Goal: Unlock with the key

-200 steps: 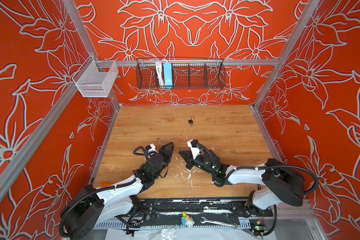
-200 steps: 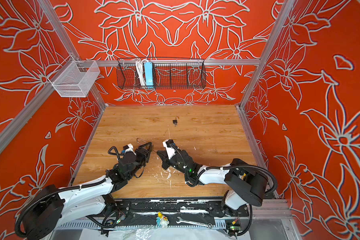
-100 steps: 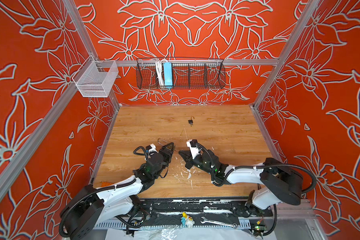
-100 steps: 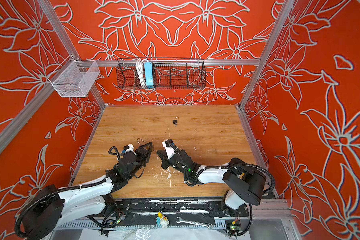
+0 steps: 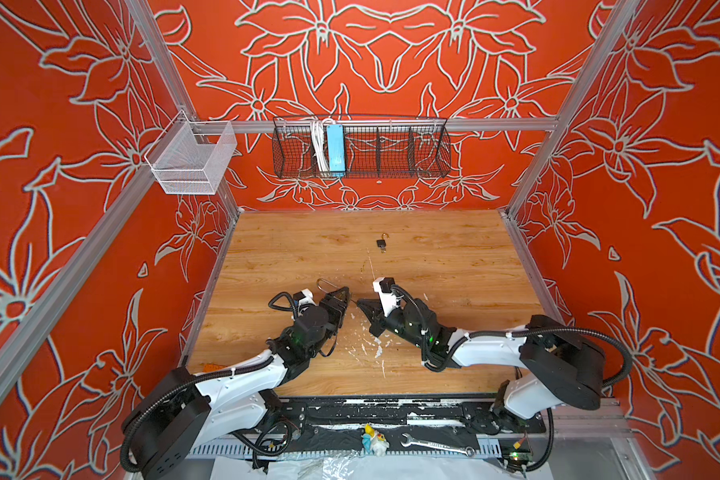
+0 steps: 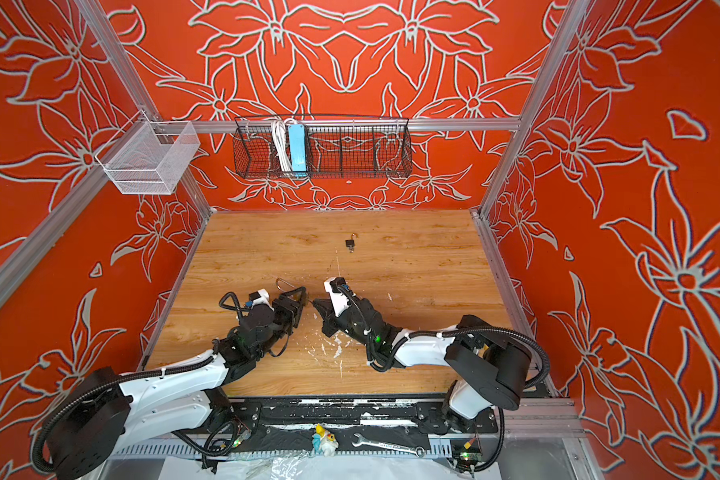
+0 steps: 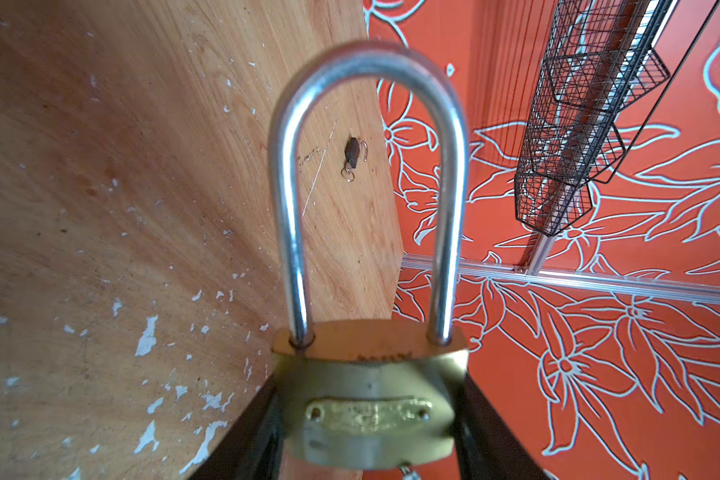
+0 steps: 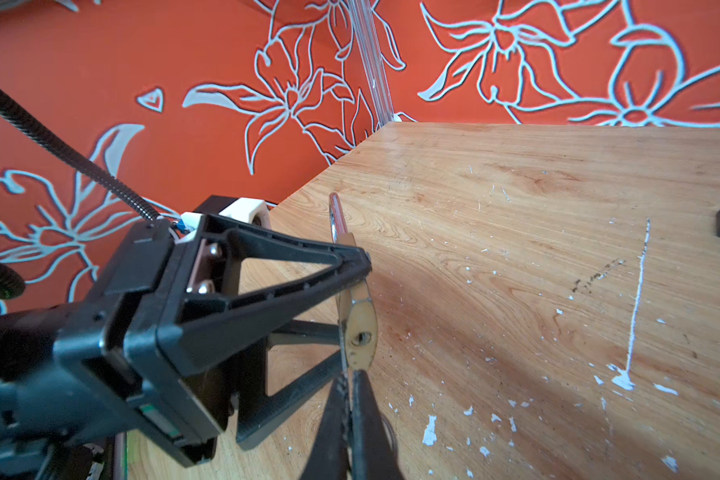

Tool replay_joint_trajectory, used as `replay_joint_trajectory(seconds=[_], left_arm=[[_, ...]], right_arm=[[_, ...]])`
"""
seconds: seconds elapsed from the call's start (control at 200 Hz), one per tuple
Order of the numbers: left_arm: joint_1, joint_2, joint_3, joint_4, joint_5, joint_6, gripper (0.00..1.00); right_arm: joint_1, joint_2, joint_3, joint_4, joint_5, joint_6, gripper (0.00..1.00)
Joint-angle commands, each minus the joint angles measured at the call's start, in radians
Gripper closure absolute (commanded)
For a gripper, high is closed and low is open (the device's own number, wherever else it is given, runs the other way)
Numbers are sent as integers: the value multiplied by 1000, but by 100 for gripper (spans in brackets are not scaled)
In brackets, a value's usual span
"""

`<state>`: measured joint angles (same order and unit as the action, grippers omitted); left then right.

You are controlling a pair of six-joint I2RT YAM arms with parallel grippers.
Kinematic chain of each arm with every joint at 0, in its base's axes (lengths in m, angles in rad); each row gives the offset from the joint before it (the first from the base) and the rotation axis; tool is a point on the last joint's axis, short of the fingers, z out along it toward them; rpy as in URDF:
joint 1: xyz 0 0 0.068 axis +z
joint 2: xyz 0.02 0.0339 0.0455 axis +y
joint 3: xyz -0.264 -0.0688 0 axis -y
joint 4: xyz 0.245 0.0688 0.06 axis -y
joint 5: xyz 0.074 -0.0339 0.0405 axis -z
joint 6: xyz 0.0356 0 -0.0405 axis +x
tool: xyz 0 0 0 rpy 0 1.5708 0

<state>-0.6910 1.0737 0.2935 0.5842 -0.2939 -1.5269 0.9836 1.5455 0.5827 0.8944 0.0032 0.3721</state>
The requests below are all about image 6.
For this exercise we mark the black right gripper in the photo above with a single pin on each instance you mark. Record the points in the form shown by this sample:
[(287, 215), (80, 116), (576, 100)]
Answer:
[(325, 310)]

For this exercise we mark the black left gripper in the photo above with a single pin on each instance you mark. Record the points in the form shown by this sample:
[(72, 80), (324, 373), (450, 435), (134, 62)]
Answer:
[(292, 308)]

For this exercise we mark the brass padlock with steel shackle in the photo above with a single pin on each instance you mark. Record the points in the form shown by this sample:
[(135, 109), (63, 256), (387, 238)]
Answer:
[(284, 286)]

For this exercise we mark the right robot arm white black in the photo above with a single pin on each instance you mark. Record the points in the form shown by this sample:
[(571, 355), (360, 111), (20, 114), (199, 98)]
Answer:
[(494, 365)]

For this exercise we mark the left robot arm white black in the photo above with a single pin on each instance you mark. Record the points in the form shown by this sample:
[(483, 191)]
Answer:
[(108, 411)]

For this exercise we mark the small toy figure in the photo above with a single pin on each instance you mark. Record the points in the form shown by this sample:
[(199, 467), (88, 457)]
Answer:
[(324, 442)]

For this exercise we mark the silver wrench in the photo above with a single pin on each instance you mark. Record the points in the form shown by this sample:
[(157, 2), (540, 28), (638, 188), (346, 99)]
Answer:
[(360, 440)]

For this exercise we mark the clear plastic bin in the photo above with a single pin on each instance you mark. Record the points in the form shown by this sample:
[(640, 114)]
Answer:
[(150, 158)]

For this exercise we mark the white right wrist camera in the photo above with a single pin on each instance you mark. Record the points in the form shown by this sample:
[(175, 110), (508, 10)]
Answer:
[(335, 287)]

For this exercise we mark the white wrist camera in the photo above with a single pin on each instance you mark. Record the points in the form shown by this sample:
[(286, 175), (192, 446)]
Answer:
[(259, 297), (335, 287)]

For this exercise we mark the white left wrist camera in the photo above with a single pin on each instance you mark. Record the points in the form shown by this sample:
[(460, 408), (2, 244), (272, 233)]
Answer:
[(259, 297)]

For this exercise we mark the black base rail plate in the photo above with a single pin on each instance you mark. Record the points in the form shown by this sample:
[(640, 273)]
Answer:
[(425, 413)]

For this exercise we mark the black wire basket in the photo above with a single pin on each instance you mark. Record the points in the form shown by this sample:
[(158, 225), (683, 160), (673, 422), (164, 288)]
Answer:
[(338, 147)]

